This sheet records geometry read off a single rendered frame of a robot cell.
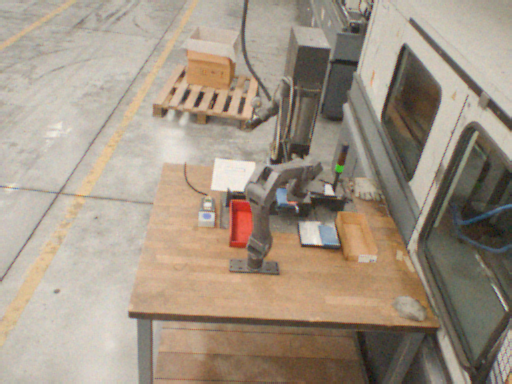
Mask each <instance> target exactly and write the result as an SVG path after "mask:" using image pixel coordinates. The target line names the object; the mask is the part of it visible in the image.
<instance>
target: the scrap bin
mask: <svg viewBox="0 0 512 384"><path fill-rule="evenodd" d="M252 230H253V222H252V211H251V207H250V205H249V202H248V201H237V200H231V203H230V210H229V247H241V248H245V247H246V245H247V243H248V242H249V241H248V239H249V236H250V235H251V232H252Z"/></svg>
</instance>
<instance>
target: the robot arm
mask: <svg viewBox="0 0 512 384"><path fill-rule="evenodd" d="M322 170H323V167H322V165H321V161H319V160H318V159H316V158H312V159H311V160H310V162H306V161H304V160H302V159H301V158H293V159H292V161H290V162H287V163H284V164H280V165H274V166H273V165H266V164H265V163H263V162H259V163H258V164H257V166H256V167H255V169H254V171H253V173H252V175H251V176H250V177H249V180H248V182H247V183H246V184H245V187H244V194H245V195H246V199H247V201H249V205H250V207H251V211H252V222H253V230H252V232H251V235H250V236H249V239H248V241H249V242H248V243H247V245H246V247H245V250H247V251H249V252H248V258H247V259H237V258H229V272H237V273H251V274H264V275H279V274H280V267H279V262H278V261H273V260H263V259H264V258H265V257H266V256H267V255H268V254H269V251H270V249H271V247H272V245H273V235H271V232H270V230H269V206H270V204H271V203H272V202H273V199H274V198H275V195H276V193H277V187H278V185H279V183H282V182H284V181H287V180H289V183H288V184H287V187H286V189H287V193H286V201H287V202H288V204H294V203H301V204H302V203H303V202H304V199H305V198H306V195H308V194H309V192H310V195H313V196H314V197H315V198H318V197H323V195H325V186H326V184H322V183H313V182H310V181H313V180H314V179H316V178H317V177H318V175H320V174H321V173H322ZM262 171H263V173H262V176H261V172H262ZM260 177H261V179H263V180H264V181H265V182H266V183H265V185H264V184H262V183H259V179H260Z"/></svg>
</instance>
